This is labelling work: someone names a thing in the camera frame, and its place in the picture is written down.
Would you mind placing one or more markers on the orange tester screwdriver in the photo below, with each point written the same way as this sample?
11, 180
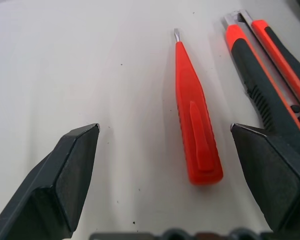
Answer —
196, 130

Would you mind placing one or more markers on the orange black utility knife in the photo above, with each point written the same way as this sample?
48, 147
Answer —
260, 82

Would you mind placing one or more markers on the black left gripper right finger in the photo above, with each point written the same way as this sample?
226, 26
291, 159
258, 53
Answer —
277, 180

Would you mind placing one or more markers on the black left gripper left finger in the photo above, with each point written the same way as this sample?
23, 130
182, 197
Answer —
47, 185

